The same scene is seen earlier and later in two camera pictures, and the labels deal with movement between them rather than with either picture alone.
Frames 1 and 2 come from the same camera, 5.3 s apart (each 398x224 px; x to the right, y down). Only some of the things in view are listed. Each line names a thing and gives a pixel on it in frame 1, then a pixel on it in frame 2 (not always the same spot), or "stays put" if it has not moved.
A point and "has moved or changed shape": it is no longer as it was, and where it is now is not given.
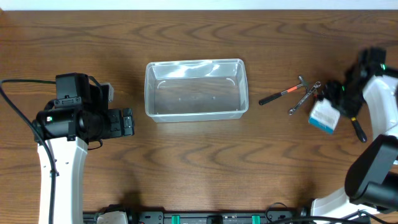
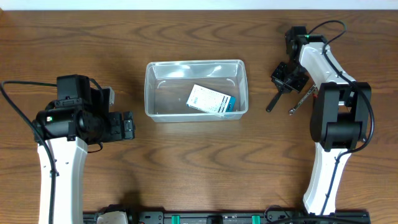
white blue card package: x=323 y=116 has moved or changed shape
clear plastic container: x=189 y=89 stays put
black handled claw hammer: x=303 y=83 -> x=280 y=91
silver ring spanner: x=316 y=85 stays put
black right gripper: x=349 y=109 -> x=276 y=78
